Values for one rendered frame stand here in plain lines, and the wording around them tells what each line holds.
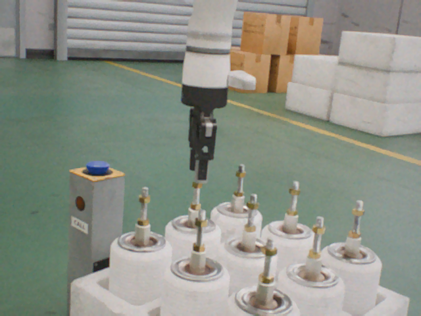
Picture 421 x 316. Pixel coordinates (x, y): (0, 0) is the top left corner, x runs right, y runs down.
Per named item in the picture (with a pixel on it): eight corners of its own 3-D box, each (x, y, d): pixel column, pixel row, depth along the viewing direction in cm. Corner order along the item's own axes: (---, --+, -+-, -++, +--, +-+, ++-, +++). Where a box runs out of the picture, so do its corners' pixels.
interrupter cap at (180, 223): (212, 219, 100) (213, 215, 100) (218, 236, 93) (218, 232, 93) (170, 217, 100) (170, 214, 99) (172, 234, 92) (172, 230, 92)
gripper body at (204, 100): (179, 75, 93) (175, 130, 96) (185, 82, 85) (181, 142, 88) (223, 78, 95) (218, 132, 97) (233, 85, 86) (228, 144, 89)
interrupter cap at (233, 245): (277, 260, 86) (278, 256, 86) (229, 260, 85) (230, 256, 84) (263, 239, 93) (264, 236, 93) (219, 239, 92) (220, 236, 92)
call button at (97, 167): (95, 179, 97) (95, 168, 97) (81, 173, 100) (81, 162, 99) (113, 175, 100) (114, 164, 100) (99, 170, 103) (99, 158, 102)
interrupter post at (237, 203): (245, 212, 105) (247, 195, 104) (237, 215, 103) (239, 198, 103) (235, 209, 107) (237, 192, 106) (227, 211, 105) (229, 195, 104)
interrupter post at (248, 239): (256, 253, 88) (259, 233, 87) (242, 253, 88) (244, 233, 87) (252, 246, 90) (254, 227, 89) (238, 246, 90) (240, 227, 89)
